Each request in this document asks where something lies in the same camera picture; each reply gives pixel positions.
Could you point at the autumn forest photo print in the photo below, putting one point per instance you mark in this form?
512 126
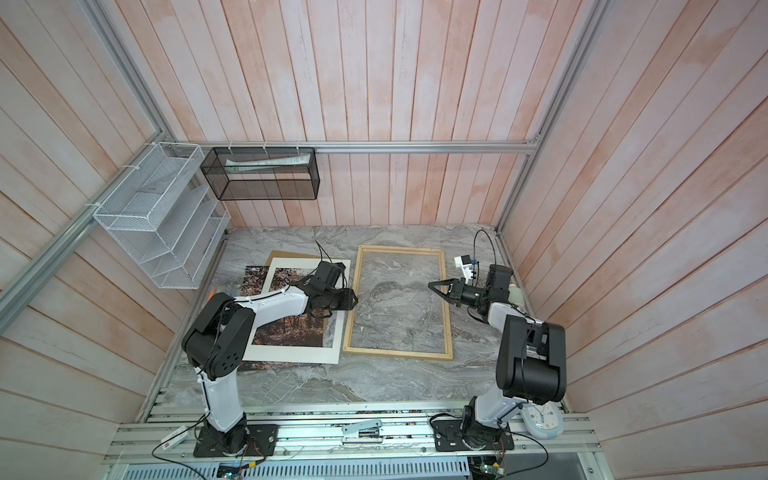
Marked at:
292 331

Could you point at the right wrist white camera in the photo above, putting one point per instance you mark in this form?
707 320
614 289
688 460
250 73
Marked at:
469 268

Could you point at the paper inside black basket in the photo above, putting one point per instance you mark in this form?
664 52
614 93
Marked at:
282 165

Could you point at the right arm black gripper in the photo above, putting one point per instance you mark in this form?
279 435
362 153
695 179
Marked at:
457 290

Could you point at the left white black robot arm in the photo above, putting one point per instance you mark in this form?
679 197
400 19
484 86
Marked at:
216 342

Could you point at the white wire mesh shelf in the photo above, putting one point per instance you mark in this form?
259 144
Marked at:
167 224

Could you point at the white picture mat board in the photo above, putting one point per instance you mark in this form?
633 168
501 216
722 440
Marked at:
284 354

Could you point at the black wire mesh basket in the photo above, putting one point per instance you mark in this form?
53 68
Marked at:
238 187

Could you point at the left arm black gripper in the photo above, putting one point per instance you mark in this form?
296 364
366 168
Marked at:
348 302

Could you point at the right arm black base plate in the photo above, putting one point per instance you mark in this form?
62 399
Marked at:
454 435

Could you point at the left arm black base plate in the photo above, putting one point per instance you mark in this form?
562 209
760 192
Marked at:
244 439

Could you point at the white round clock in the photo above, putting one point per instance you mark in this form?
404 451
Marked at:
543 422

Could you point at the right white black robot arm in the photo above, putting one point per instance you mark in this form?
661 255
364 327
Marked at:
530 371

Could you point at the brown cardboard backing board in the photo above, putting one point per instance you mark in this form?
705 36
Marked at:
286 254

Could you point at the light wooden picture frame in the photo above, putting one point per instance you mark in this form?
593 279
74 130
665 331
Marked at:
397 314

